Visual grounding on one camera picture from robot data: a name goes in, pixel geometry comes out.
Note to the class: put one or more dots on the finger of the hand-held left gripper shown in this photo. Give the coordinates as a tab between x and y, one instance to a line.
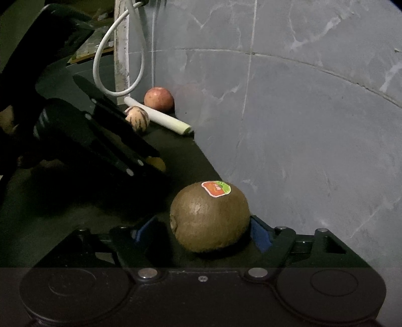
113	113
125	157

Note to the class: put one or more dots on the brown kiwi with sticker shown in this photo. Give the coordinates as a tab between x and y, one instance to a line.
210	220

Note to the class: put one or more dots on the white wooden post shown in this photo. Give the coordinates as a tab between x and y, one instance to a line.
122	47

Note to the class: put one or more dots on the red apple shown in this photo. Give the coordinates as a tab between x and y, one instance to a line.
158	99

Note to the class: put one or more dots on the striped pepino melon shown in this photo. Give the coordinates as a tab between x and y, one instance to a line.
138	119

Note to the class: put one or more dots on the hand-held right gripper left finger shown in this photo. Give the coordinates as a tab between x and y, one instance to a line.
147	231

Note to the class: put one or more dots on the black mat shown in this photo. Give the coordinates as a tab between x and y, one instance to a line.
180	157

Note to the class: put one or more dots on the yellow-green pear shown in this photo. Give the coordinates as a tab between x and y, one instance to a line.
157	164

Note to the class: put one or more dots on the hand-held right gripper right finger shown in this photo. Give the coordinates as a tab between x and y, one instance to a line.
260	235

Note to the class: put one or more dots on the wooden board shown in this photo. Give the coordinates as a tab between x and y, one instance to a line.
91	44

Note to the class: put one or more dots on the white leek stalk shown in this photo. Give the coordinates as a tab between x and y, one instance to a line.
169	122

